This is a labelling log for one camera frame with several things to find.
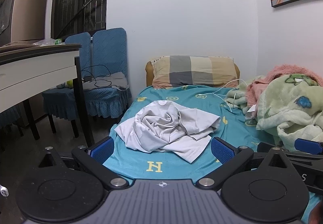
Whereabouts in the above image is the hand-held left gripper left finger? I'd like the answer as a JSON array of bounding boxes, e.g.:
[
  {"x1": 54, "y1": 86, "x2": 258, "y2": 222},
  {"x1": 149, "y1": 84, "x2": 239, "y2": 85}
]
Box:
[{"x1": 38, "y1": 137, "x2": 129, "y2": 191}]

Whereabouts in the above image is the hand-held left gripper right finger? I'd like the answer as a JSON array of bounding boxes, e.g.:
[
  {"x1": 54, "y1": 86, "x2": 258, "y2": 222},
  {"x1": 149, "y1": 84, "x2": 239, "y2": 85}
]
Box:
[{"x1": 195, "y1": 137, "x2": 290, "y2": 191}]

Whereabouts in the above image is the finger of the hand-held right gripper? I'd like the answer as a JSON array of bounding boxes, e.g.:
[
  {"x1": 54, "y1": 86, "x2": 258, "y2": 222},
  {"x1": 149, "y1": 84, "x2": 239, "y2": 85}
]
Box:
[
  {"x1": 257, "y1": 142, "x2": 323, "y2": 164},
  {"x1": 295, "y1": 138, "x2": 323, "y2": 156}
]

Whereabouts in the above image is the white t-shirt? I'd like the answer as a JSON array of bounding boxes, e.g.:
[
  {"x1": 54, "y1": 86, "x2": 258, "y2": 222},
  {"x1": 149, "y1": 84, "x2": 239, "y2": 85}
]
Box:
[{"x1": 114, "y1": 100, "x2": 222, "y2": 164}]

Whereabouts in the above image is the white fabric tag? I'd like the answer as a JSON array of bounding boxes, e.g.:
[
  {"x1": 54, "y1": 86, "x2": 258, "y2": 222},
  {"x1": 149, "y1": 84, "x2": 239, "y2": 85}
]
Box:
[{"x1": 246, "y1": 105, "x2": 257, "y2": 119}]

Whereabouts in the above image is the green fleece blanket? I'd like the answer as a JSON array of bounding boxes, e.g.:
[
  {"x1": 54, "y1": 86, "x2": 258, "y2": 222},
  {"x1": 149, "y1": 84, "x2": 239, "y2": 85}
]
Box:
[{"x1": 224, "y1": 74, "x2": 323, "y2": 152}]

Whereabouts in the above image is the teal printed bed sheet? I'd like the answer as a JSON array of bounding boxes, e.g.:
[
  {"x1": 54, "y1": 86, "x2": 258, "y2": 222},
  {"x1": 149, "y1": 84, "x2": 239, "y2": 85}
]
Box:
[{"x1": 102, "y1": 85, "x2": 323, "y2": 223}]

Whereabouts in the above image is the grey cloth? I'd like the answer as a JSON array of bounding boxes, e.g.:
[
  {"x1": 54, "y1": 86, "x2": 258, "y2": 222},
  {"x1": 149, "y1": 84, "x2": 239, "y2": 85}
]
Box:
[{"x1": 82, "y1": 72, "x2": 130, "y2": 92}]

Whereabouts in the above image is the yellow-green toy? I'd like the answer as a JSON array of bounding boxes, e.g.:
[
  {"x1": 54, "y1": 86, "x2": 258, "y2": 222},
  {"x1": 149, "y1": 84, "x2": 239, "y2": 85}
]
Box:
[{"x1": 57, "y1": 80, "x2": 74, "y2": 89}]

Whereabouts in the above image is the pink fleece blanket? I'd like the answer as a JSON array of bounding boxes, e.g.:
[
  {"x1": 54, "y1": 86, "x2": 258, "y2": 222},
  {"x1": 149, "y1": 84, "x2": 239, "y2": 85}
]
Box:
[{"x1": 246, "y1": 63, "x2": 320, "y2": 114}]

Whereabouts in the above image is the checked pillow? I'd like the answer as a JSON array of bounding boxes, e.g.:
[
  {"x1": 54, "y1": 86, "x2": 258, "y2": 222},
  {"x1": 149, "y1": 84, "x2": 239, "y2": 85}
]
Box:
[{"x1": 151, "y1": 55, "x2": 240, "y2": 88}]

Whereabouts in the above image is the mustard yellow pillow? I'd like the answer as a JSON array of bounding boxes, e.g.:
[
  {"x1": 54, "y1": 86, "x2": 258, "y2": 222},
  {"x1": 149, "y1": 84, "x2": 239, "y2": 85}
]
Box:
[{"x1": 145, "y1": 58, "x2": 240, "y2": 88}]

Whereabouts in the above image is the blue covered chair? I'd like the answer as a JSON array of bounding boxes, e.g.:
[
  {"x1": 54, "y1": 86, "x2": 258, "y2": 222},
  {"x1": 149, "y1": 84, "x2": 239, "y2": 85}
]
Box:
[
  {"x1": 82, "y1": 27, "x2": 132, "y2": 121},
  {"x1": 42, "y1": 32, "x2": 91, "y2": 138}
]

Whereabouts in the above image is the white table with black legs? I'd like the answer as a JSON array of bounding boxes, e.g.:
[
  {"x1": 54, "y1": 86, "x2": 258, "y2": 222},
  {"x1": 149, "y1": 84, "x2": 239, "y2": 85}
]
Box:
[{"x1": 0, "y1": 43, "x2": 95, "y2": 149}]

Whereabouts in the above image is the clear plastic bag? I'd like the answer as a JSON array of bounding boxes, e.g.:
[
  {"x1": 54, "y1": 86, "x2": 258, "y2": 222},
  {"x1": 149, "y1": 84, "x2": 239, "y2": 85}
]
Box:
[{"x1": 33, "y1": 38, "x2": 57, "y2": 46}]

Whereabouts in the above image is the brown refrigerator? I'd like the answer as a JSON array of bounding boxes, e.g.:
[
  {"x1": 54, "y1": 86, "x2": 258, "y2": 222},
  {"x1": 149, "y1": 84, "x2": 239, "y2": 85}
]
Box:
[{"x1": 0, "y1": 0, "x2": 48, "y2": 46}]

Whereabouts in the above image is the white charging cable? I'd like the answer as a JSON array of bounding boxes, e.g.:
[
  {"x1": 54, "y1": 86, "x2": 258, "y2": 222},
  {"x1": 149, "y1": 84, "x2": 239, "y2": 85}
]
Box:
[{"x1": 198, "y1": 79, "x2": 244, "y2": 113}]

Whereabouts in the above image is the black charger cable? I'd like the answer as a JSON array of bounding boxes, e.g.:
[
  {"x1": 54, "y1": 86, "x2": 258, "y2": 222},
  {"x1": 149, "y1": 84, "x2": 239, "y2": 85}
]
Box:
[{"x1": 81, "y1": 65, "x2": 113, "y2": 88}]

